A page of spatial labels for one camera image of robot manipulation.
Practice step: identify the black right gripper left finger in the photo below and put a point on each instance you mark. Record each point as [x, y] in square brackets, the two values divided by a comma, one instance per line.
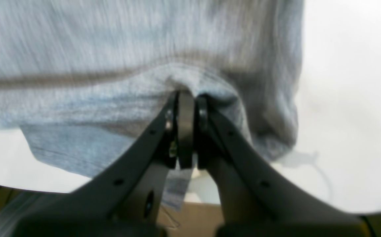
[122, 201]

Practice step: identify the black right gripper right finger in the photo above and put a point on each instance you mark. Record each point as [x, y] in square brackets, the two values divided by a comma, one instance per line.
[256, 200]

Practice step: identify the grey t-shirt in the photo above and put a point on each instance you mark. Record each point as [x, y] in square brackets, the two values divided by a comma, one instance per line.
[83, 78]

